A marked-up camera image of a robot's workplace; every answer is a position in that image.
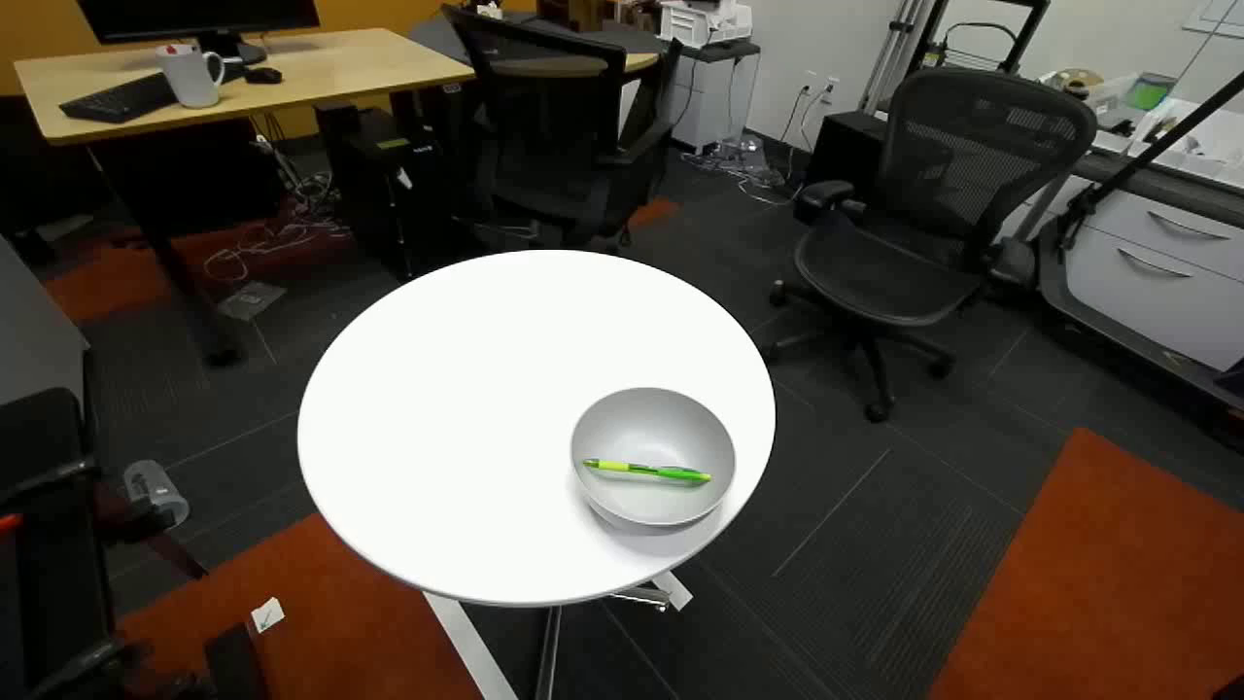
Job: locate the green pen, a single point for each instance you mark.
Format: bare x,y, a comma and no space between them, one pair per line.
683,477

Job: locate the white bowl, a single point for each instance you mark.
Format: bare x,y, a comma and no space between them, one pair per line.
663,428

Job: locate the black office chair at desk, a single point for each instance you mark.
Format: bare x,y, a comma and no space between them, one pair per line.
570,132

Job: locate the white printer on cabinet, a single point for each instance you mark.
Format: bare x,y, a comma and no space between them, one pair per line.
706,20

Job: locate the black mesh office chair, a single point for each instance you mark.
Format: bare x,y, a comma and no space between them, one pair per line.
919,243

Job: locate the black computer mouse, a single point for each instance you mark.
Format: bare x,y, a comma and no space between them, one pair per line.
263,77

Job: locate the white mug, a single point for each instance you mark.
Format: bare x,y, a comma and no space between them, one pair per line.
192,77

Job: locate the black monitor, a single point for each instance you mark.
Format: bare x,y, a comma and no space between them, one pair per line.
216,23

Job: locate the white drawer cabinet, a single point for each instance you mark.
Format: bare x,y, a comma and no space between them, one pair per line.
1166,274

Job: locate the black keyboard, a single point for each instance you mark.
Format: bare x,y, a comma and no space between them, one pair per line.
123,101

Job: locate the black chair at left edge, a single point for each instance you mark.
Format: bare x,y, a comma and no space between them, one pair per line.
54,524

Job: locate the wooden desk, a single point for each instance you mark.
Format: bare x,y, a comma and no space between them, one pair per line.
160,165

